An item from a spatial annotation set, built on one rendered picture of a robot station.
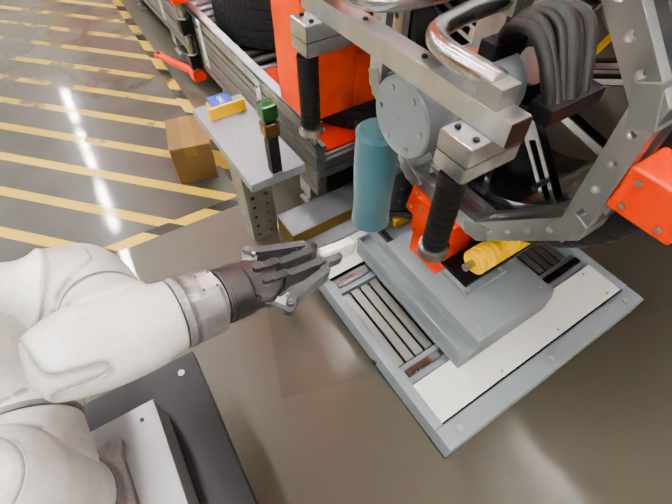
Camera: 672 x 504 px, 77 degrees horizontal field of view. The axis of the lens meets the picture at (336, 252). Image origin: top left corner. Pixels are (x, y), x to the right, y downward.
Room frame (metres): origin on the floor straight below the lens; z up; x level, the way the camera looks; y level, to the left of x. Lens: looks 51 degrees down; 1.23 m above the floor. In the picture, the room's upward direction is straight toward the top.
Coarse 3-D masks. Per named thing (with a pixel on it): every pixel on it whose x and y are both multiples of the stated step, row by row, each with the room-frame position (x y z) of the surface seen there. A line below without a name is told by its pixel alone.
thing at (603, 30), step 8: (600, 8) 1.08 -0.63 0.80; (600, 16) 1.07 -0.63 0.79; (600, 24) 1.06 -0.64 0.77; (600, 32) 1.06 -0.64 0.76; (608, 32) 1.04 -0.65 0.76; (600, 40) 1.05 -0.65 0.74; (608, 48) 1.03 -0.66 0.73; (600, 56) 1.03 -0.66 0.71; (608, 56) 1.02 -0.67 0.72; (616, 72) 0.99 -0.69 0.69
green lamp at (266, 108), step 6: (258, 102) 0.91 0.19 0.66; (264, 102) 0.91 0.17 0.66; (270, 102) 0.91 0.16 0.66; (258, 108) 0.90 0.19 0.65; (264, 108) 0.88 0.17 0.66; (270, 108) 0.89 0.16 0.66; (276, 108) 0.90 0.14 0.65; (258, 114) 0.90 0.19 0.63; (264, 114) 0.88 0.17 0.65; (270, 114) 0.89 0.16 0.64; (276, 114) 0.90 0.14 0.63; (264, 120) 0.88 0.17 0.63; (270, 120) 0.89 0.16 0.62
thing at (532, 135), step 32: (416, 32) 0.88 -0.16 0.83; (608, 64) 0.58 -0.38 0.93; (544, 128) 0.63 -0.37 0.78; (576, 128) 0.57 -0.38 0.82; (512, 160) 0.75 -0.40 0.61; (544, 160) 0.60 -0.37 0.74; (576, 160) 0.73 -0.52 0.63; (480, 192) 0.66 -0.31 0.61; (512, 192) 0.63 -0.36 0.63; (544, 192) 0.57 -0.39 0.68
